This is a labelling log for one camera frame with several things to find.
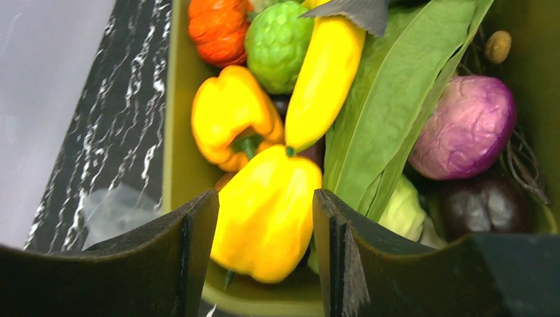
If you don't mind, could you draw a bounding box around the green bumpy citrus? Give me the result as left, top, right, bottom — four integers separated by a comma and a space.
244, 1, 314, 94

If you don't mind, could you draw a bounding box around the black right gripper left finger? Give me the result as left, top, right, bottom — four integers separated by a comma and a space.
1, 190, 219, 316

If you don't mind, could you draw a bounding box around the yellow banana pepper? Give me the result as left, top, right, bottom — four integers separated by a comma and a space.
285, 1, 366, 157

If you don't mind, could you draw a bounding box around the orange yellow bell pepper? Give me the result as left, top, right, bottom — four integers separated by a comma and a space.
191, 65, 284, 172

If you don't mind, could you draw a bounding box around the olive green plastic bin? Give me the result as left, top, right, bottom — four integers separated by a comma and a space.
163, 1, 559, 316

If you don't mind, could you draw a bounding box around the clear zip top bag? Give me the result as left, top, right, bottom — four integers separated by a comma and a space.
83, 184, 162, 250

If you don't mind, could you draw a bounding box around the dark purple eggplant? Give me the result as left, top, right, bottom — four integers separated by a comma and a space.
427, 172, 532, 242

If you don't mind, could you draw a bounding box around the small brown nut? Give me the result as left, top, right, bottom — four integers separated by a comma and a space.
484, 30, 512, 64

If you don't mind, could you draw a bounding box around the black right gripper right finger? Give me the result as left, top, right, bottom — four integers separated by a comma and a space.
313, 190, 559, 316

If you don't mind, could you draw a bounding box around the pale green cabbage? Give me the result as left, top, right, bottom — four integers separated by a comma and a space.
378, 174, 427, 242

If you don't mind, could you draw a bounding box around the green leafy vegetable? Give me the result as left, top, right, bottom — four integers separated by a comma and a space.
324, 1, 491, 220

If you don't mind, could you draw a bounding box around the orange mini pumpkin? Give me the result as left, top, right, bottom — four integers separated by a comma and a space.
188, 0, 253, 68

